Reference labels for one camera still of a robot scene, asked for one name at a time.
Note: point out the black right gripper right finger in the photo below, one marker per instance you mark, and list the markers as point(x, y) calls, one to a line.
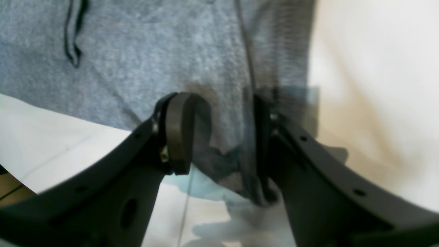
point(327, 204)

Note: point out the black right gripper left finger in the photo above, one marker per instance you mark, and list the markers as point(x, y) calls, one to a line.
point(110, 203)

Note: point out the grey t-shirt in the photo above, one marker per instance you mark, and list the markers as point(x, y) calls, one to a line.
point(109, 61)

